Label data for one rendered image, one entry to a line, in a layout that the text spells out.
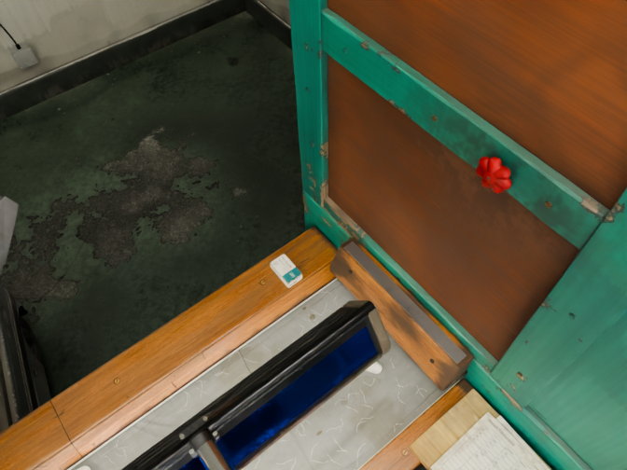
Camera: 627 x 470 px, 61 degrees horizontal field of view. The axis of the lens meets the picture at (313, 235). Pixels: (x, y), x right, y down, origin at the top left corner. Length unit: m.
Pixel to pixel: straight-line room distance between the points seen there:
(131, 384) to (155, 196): 1.32
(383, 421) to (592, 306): 0.46
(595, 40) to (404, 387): 0.67
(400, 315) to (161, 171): 1.58
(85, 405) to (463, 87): 0.79
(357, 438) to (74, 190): 1.74
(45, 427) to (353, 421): 0.52
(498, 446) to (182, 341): 0.57
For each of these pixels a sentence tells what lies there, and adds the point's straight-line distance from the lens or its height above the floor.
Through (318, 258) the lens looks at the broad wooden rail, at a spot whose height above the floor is 0.76.
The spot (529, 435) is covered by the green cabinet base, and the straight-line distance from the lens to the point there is 0.97.
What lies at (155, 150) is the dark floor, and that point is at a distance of 2.41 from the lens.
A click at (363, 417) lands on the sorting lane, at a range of 0.97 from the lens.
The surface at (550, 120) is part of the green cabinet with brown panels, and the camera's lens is 0.55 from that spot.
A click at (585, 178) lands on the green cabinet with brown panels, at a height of 1.28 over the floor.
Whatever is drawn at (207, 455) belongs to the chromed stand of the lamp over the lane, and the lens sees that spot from 0.58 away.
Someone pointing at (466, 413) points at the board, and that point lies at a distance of 0.96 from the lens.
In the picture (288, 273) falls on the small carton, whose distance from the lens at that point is 1.02.
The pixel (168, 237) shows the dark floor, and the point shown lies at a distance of 2.10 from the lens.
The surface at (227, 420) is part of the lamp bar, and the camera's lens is 0.59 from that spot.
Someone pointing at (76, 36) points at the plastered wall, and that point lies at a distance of 2.75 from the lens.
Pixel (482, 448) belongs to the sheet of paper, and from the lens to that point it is 0.95.
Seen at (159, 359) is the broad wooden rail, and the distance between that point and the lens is 1.02.
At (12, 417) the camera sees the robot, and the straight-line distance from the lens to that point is 1.59.
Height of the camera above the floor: 1.67
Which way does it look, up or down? 56 degrees down
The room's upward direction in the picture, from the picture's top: 3 degrees counter-clockwise
